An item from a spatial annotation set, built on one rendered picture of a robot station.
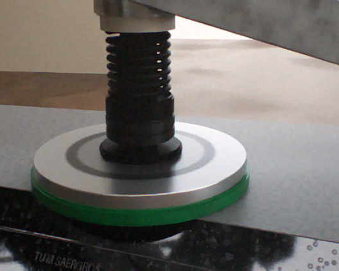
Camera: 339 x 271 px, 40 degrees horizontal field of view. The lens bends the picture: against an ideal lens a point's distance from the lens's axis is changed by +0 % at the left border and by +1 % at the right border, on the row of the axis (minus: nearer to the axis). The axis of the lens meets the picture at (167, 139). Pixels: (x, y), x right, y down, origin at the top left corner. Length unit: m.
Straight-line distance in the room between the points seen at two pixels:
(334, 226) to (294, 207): 0.04
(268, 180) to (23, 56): 5.58
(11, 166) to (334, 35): 0.35
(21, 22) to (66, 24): 0.55
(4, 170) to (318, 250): 0.32
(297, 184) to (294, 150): 0.10
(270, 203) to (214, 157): 0.07
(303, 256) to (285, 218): 0.04
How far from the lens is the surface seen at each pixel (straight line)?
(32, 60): 5.94
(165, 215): 0.38
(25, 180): 0.49
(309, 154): 0.56
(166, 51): 0.44
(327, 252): 0.39
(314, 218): 0.42
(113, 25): 0.42
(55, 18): 5.76
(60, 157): 0.47
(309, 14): 0.41
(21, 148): 0.59
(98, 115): 0.71
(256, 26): 0.40
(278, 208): 0.43
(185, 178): 0.41
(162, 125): 0.44
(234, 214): 0.41
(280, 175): 0.49
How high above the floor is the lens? 1.05
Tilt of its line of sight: 19 degrees down
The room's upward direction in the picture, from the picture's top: straight up
